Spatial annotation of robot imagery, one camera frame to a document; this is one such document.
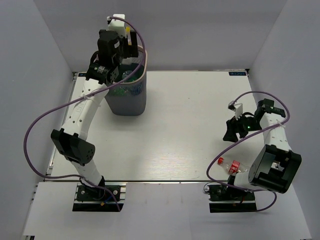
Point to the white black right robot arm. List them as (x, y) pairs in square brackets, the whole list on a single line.
[(276, 165)]

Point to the grey mesh waste bin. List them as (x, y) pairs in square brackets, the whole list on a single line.
[(129, 98)]

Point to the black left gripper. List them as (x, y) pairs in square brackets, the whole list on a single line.
[(131, 50)]

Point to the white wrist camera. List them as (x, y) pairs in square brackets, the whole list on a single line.
[(237, 108), (120, 27)]

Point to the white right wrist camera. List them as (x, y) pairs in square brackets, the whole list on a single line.
[(237, 108)]

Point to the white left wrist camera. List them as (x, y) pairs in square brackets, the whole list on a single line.
[(120, 27)]

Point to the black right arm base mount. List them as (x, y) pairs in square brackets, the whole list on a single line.
[(223, 199)]

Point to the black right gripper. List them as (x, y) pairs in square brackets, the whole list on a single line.
[(230, 134)]

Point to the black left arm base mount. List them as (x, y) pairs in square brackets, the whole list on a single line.
[(88, 200)]

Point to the clear bottle red cap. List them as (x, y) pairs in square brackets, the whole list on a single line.
[(232, 167)]

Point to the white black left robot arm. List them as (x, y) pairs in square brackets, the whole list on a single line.
[(103, 71)]

